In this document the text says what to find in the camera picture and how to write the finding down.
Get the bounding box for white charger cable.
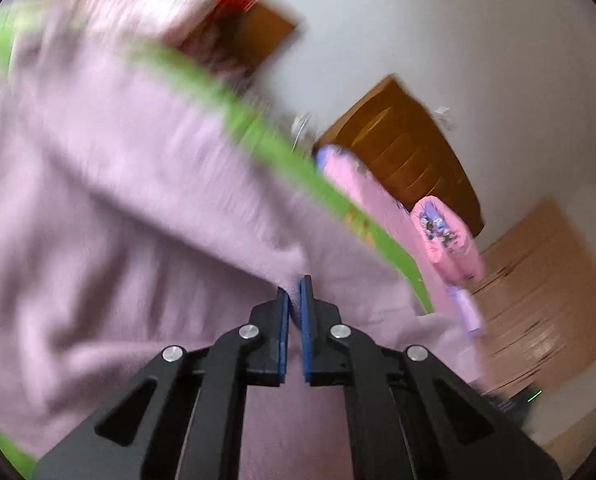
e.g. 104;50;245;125
289;112;315;154

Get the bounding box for plain wooden headboard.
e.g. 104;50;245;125
177;0;298;84

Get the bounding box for pink bed sheet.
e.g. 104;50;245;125
315;145;484;336

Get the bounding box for pink folded quilt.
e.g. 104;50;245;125
409;196;484;286

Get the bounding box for light wooden wardrobe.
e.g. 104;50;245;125
472;200;596;396

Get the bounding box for lilac grey pants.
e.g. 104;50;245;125
0;0;485;480

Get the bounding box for green cartoon bed sheet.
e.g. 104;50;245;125
0;0;436;480

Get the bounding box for brown padded headboard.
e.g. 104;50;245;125
315;75;484;236

